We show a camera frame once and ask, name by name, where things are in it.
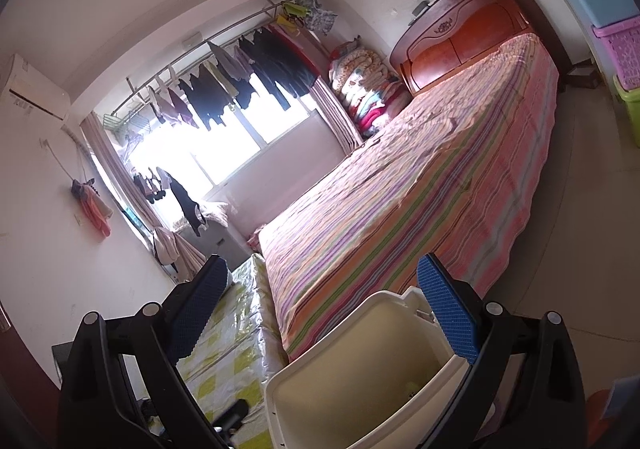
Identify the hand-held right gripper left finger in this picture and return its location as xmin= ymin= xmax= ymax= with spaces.
xmin=59 ymin=254 xmax=236 ymax=449

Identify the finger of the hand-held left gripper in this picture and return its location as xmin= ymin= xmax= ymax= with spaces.
xmin=212 ymin=399 xmax=249 ymax=435

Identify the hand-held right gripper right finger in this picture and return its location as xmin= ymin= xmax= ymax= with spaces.
xmin=416 ymin=253 xmax=587 ymax=449

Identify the white plastic trash bin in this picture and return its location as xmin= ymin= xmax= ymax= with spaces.
xmin=265 ymin=285 xmax=497 ymax=449

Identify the yellow checked plastic tablecloth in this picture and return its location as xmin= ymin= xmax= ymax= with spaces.
xmin=175 ymin=254 xmax=291 ymax=449

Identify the white floor appliance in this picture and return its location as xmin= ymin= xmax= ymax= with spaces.
xmin=197 ymin=202 xmax=242 ymax=271

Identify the black hanging garment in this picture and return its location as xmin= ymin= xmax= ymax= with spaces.
xmin=169 ymin=174 xmax=203 ymax=237

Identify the bed with striped sheet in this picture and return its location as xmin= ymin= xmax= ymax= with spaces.
xmin=257 ymin=34 xmax=560 ymax=362

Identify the striped pink curtain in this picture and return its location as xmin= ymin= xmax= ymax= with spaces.
xmin=311 ymin=79 xmax=363 ymax=152
xmin=80 ymin=112 xmax=173 ymax=255

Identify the bright window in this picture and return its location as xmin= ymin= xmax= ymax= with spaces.
xmin=125 ymin=94 xmax=321 ymax=200

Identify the dark brown wooden door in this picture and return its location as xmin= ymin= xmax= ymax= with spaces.
xmin=0 ymin=301 xmax=63 ymax=435

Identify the red round object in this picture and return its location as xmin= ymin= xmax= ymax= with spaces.
xmin=585 ymin=376 xmax=640 ymax=449

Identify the pile of folded colourful quilts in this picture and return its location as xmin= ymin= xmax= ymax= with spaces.
xmin=327 ymin=42 xmax=413 ymax=140

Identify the row of hanging clothes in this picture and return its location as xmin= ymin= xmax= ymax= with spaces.
xmin=145 ymin=26 xmax=321 ymax=130

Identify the green plastic basket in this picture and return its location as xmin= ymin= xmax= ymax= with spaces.
xmin=614 ymin=74 xmax=640 ymax=150

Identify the white air conditioner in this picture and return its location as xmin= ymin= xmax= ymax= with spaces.
xmin=0 ymin=53 xmax=71 ymax=122

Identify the red wooden headboard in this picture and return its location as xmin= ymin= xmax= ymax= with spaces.
xmin=389 ymin=0 xmax=571 ymax=97

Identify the purple plastic basket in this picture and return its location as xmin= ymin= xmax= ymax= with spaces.
xmin=592 ymin=14 xmax=640 ymax=92

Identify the floral hanging garment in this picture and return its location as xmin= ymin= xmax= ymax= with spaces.
xmin=280 ymin=0 xmax=338 ymax=37

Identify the pink cloth on wall hook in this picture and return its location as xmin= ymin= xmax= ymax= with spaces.
xmin=70 ymin=179 xmax=113 ymax=240

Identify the green wire drying rack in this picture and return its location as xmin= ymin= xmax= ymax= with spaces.
xmin=103 ymin=113 xmax=151 ymax=135

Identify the metal clothes rail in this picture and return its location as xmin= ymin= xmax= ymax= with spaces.
xmin=102 ymin=0 xmax=281 ymax=120

